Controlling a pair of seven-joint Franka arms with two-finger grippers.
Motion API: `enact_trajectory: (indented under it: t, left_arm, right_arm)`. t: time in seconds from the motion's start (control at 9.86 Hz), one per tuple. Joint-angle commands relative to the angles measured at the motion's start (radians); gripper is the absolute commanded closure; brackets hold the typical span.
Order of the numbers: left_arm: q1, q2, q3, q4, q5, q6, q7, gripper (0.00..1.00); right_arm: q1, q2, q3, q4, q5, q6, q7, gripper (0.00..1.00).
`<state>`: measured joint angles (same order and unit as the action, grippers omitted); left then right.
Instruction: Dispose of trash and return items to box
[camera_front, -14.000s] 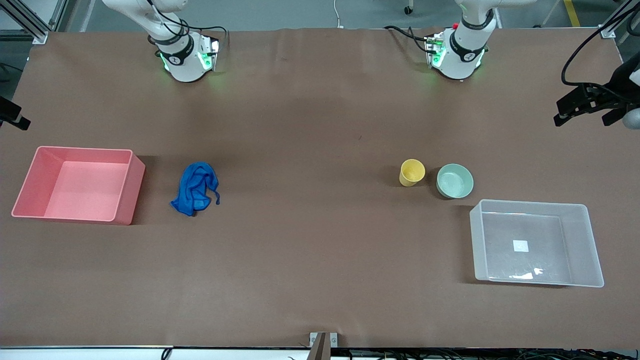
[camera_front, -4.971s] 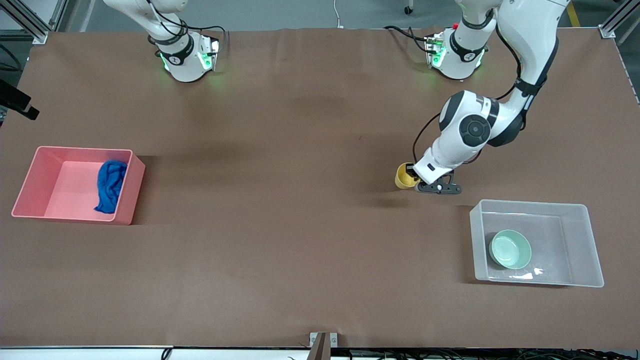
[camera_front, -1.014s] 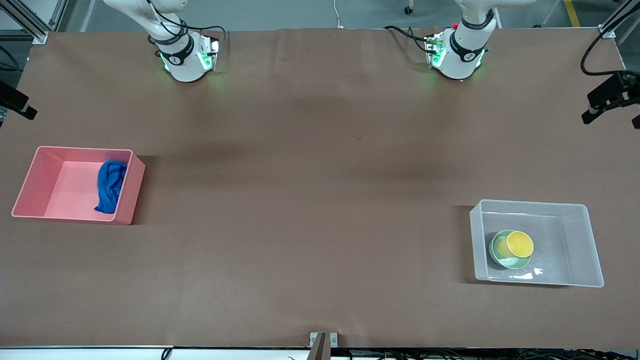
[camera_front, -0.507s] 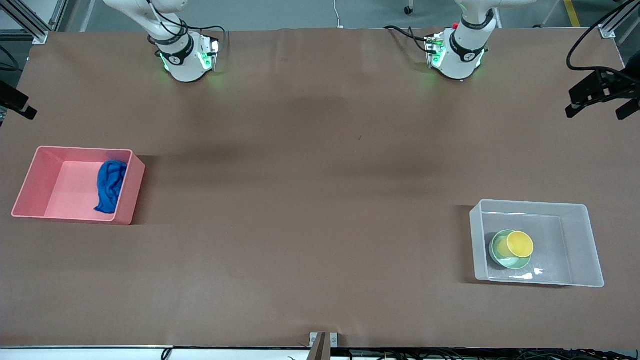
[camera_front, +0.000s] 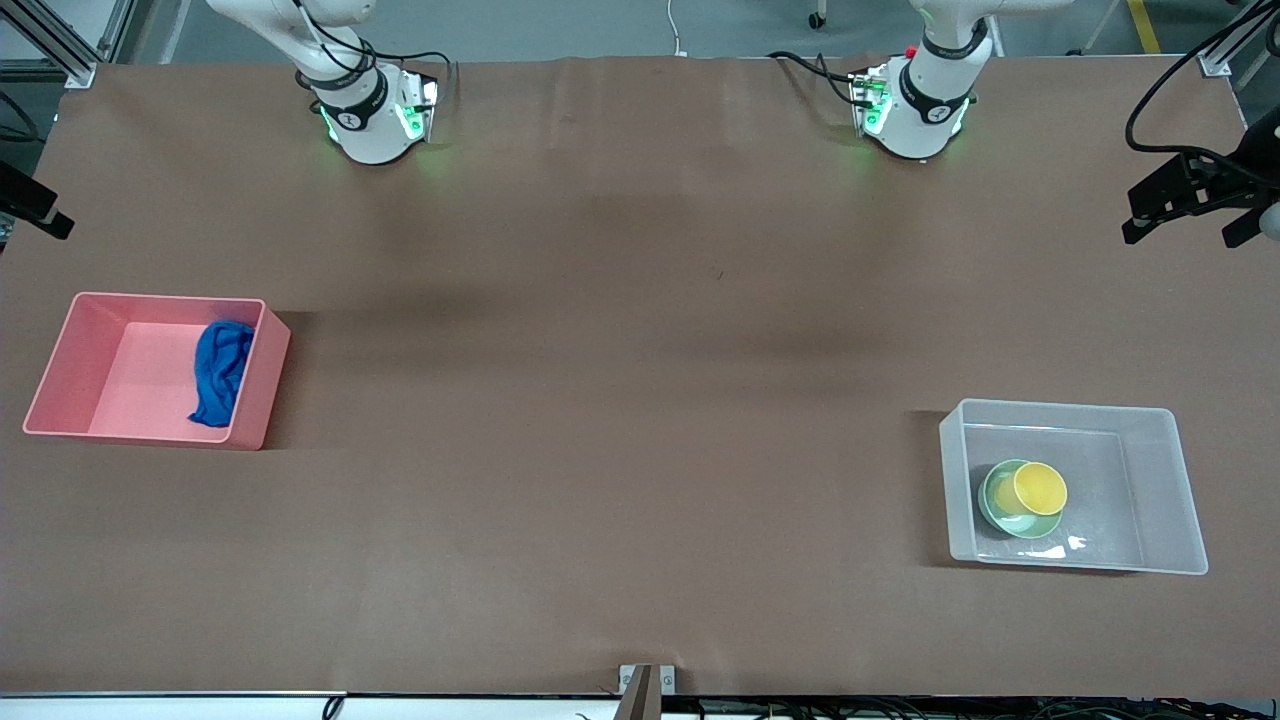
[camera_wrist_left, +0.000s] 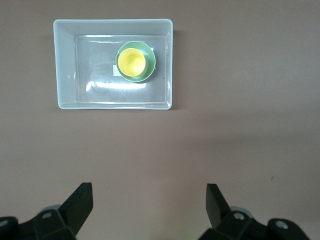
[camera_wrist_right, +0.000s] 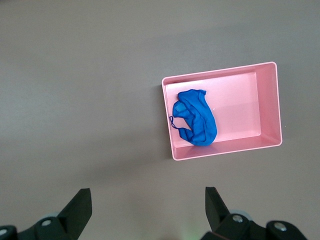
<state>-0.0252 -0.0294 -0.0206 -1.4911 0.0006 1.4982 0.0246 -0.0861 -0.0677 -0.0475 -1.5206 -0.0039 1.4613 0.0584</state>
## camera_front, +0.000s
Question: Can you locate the blue cloth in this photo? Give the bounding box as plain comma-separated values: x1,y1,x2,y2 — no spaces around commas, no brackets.
188,319,256,429

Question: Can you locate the yellow cup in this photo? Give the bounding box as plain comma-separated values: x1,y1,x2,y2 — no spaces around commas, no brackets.
992,462,1069,518

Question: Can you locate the green bowl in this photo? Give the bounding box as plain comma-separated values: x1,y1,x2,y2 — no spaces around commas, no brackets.
977,458,1065,541

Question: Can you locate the pink plastic bin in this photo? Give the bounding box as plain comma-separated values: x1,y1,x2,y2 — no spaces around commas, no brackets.
22,291,292,451

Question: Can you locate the clear plastic bin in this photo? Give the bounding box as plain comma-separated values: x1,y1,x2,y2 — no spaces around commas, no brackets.
938,398,1210,576

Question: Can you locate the silver left base connector plate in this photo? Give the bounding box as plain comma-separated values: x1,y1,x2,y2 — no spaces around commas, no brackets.
850,65,893,136

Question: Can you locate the silver base connector plate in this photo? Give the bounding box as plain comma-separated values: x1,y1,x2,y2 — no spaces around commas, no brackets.
850,65,893,136
395,70,441,143

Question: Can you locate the silver right base connector plate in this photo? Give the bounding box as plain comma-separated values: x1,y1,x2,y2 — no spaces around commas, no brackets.
395,70,441,143

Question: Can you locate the brown table cover sheet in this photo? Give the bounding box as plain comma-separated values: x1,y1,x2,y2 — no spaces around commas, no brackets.
0,55,1280,699

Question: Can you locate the aluminium frame profile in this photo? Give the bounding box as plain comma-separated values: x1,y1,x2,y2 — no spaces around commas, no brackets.
0,0,101,89
1200,0,1280,79

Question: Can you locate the black left base cable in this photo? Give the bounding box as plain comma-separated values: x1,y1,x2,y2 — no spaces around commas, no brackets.
768,50,861,106

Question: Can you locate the black base cable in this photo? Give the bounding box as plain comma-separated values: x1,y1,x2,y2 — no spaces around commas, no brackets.
378,52,458,96
768,50,861,106

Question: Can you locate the black right base cable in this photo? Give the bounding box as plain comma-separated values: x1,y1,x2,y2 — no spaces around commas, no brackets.
378,52,458,96

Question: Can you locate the metal mount bracket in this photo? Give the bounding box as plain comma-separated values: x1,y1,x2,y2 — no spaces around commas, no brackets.
618,664,677,720

